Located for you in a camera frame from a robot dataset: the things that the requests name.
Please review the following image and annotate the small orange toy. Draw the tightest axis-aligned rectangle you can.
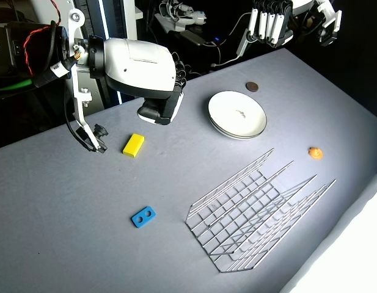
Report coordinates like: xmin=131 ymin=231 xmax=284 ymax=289
xmin=308 ymin=146 xmax=324 ymax=161

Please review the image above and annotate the silver wire plate rack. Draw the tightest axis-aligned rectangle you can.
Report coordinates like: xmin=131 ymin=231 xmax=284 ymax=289
xmin=184 ymin=148 xmax=337 ymax=273

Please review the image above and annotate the blue block with two holes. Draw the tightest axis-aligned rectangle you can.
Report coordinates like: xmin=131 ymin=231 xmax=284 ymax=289
xmin=130 ymin=206 xmax=157 ymax=229

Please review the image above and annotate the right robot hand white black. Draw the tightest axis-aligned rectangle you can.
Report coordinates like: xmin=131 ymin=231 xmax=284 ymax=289
xmin=102 ymin=37 xmax=188 ymax=126

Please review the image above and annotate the yellow rectangular block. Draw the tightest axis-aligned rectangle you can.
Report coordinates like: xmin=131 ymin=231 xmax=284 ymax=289
xmin=122 ymin=132 xmax=145 ymax=158

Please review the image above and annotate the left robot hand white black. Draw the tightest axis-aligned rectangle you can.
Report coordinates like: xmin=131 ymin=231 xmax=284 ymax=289
xmin=236 ymin=0 xmax=314 ymax=58

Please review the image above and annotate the white plate dark rim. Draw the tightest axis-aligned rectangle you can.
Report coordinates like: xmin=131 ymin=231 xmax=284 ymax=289
xmin=208 ymin=114 xmax=266 ymax=141
xmin=208 ymin=90 xmax=268 ymax=137

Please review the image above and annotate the white cable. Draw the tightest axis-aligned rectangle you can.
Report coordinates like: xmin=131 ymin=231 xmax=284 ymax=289
xmin=202 ymin=12 xmax=256 ymax=70

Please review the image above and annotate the white device with cables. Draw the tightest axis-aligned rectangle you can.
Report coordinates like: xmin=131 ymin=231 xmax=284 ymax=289
xmin=154 ymin=0 xmax=208 ymax=34

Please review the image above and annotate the black power adapter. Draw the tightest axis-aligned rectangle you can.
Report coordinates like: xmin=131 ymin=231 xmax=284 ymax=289
xmin=179 ymin=27 xmax=208 ymax=47

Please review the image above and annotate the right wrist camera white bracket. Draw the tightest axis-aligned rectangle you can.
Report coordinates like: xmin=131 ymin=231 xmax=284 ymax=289
xmin=64 ymin=8 xmax=109 ymax=153

